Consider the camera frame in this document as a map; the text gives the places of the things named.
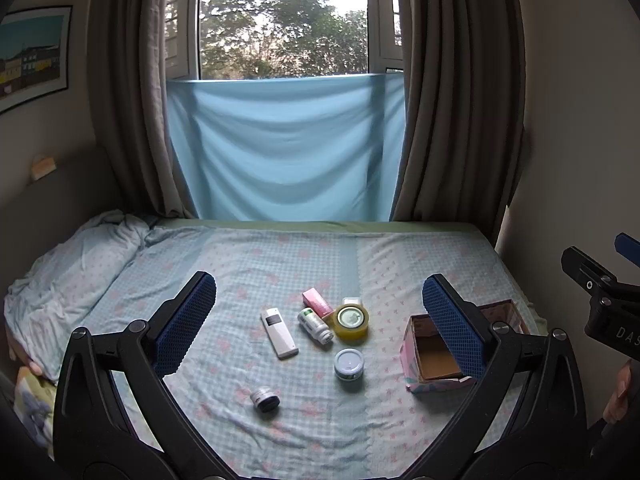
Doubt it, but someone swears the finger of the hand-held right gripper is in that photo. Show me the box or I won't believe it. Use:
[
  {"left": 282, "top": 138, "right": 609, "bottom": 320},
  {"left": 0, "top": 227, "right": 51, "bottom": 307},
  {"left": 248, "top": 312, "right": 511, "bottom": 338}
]
[
  {"left": 614, "top": 232, "right": 640, "bottom": 262},
  {"left": 560, "top": 246, "right": 620, "bottom": 307}
]

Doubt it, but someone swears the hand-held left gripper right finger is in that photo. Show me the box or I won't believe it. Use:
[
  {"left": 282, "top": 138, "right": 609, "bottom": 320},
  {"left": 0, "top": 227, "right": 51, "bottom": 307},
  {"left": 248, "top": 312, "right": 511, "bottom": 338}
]
[{"left": 400, "top": 274, "right": 588, "bottom": 480}]

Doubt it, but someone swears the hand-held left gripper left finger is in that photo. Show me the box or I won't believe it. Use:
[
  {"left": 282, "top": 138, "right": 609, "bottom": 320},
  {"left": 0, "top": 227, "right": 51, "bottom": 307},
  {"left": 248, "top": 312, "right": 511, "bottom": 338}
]
[{"left": 52, "top": 271, "right": 238, "bottom": 480}]

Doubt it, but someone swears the cardboard box pink outside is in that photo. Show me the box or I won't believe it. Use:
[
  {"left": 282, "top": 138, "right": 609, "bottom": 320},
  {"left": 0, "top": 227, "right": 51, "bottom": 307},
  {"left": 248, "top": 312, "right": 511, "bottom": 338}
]
[{"left": 400, "top": 299, "right": 531, "bottom": 394}]

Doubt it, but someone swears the white remote control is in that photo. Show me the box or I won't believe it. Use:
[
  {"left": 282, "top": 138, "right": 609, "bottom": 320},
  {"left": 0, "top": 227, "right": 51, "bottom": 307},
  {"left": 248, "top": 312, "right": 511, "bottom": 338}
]
[{"left": 260, "top": 307, "right": 300, "bottom": 360}]

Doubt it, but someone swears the yellow round container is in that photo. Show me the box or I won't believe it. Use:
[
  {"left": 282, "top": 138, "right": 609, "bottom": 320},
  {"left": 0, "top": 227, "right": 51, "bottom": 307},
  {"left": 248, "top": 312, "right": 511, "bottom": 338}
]
[{"left": 334, "top": 303, "right": 371, "bottom": 344}]

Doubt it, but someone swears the white jar blue lid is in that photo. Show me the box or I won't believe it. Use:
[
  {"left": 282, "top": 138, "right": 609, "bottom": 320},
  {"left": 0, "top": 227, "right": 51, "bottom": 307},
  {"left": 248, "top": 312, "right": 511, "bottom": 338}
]
[{"left": 334, "top": 348, "right": 365, "bottom": 381}]

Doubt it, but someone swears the white bottle green label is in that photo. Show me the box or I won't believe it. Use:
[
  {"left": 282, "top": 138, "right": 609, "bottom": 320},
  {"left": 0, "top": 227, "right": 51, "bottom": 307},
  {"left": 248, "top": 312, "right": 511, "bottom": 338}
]
[{"left": 297, "top": 308, "right": 335, "bottom": 346}]

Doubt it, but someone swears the pink small box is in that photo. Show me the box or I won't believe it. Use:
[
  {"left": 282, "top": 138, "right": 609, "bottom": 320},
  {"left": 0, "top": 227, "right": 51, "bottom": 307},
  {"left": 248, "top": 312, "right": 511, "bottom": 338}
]
[{"left": 301, "top": 288, "right": 334, "bottom": 319}]

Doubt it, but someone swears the person's right hand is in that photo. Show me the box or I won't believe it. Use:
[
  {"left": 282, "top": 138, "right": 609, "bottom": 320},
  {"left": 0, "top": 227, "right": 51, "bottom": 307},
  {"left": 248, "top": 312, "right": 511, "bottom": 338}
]
[{"left": 602, "top": 360, "right": 633, "bottom": 424}]

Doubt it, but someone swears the checked floral bed sheet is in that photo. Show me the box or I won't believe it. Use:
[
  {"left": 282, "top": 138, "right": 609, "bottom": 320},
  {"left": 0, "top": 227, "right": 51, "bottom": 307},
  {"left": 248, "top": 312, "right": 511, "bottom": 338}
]
[{"left": 75, "top": 222, "right": 547, "bottom": 479}]

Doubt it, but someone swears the crumpled light blue duvet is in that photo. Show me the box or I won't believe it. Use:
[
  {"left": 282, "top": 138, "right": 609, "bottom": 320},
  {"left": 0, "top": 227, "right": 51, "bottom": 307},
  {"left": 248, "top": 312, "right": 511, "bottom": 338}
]
[{"left": 4, "top": 210, "right": 157, "bottom": 382}]

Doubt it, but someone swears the yellow printed blanket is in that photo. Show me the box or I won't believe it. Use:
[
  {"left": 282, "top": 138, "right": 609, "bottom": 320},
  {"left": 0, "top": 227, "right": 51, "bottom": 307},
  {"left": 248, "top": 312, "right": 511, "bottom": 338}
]
[{"left": 12, "top": 365, "right": 59, "bottom": 461}]

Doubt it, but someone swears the light blue cloth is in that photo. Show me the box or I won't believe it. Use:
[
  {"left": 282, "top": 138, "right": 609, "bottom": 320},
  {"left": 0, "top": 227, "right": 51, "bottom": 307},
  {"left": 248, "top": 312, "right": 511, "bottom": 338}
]
[{"left": 165, "top": 72, "right": 407, "bottom": 223}]

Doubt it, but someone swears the brown curtain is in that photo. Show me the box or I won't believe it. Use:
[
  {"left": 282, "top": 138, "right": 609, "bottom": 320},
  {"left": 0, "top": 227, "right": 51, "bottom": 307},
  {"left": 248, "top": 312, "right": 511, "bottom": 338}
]
[
  {"left": 391, "top": 0, "right": 527, "bottom": 224},
  {"left": 87, "top": 0, "right": 202, "bottom": 219}
]

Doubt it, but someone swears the orange sticker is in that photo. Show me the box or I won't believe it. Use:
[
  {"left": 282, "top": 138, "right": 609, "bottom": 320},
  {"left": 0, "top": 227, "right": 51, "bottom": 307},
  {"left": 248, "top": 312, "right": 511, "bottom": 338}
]
[{"left": 31, "top": 156, "right": 57, "bottom": 180}]

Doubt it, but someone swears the window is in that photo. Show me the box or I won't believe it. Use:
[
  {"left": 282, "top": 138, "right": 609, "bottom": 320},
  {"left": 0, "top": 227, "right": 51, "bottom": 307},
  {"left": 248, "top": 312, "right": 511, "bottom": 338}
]
[{"left": 162, "top": 0, "right": 408, "bottom": 82}]

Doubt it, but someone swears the framed wall poster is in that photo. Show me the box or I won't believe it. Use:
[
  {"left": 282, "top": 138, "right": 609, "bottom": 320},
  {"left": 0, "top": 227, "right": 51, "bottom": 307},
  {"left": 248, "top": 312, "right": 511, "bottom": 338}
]
[{"left": 0, "top": 5, "right": 74, "bottom": 115}]

